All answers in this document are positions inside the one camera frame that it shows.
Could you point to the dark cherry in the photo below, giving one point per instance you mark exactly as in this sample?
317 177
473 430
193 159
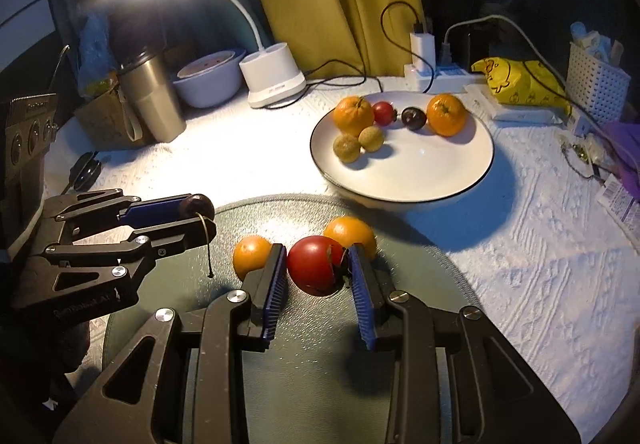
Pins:
197 205

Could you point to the light blue bowl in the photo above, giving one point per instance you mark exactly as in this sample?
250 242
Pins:
210 88

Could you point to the white desk lamp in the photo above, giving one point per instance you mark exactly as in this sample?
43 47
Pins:
272 73

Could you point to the small metal keyring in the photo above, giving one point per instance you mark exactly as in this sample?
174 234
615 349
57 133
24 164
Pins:
580 153

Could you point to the yellow-green longan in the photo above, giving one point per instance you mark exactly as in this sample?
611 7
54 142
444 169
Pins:
371 138
346 147

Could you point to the dark plum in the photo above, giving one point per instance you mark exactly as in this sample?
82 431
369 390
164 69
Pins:
414 118

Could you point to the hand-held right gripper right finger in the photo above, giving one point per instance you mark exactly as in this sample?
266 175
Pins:
362 299

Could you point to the steel tumbler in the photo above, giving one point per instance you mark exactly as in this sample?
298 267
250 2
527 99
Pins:
152 98

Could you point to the purple bag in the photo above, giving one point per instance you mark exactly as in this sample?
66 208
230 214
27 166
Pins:
625 148

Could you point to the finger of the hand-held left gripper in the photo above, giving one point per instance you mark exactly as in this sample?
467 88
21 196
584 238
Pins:
170 239
155 211

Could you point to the white plate with dark rim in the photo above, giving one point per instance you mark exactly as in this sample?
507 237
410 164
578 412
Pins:
415 168

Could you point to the small pale packets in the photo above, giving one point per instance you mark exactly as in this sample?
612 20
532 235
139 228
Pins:
597 43

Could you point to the pink patterned bowl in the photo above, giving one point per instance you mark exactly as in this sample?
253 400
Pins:
207 63

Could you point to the red cherry tomato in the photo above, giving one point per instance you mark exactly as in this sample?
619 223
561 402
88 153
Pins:
384 112
315 265

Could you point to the blue plastic bag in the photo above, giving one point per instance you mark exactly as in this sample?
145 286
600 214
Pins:
95 58

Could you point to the white textured tablecloth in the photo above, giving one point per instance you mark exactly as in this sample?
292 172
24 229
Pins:
525 274

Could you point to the white power strip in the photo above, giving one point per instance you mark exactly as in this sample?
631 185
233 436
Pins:
450 76

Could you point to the white labelled packet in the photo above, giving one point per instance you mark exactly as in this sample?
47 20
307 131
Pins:
622 206

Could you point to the white wipes packet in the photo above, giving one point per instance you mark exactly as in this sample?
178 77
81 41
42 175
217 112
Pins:
515 113

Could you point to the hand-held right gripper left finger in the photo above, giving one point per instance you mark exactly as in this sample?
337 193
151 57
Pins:
274 296

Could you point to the round grey glass tray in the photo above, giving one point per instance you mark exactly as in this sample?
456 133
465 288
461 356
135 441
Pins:
310 374

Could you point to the white woven basket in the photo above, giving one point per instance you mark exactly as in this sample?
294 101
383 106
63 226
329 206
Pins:
597 83

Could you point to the yellow printed bag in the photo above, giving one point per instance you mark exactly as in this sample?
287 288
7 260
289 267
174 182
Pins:
520 83

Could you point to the orange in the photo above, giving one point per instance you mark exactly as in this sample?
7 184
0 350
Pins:
350 234
251 256
352 115
446 114

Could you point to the cardboard box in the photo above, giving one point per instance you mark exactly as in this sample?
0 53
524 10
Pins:
105 121

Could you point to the white charger plug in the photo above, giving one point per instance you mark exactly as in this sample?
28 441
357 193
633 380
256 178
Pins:
422 51

